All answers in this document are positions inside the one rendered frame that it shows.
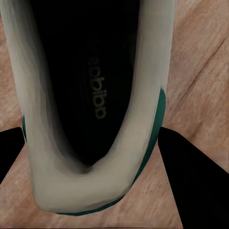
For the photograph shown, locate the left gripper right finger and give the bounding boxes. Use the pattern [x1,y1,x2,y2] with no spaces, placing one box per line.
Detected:
[158,127,229,229]

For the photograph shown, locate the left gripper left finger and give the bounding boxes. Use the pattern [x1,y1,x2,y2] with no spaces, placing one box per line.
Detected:
[0,127,25,184]

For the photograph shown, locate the gym shoe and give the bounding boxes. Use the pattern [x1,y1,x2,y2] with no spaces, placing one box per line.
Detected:
[0,0,176,217]

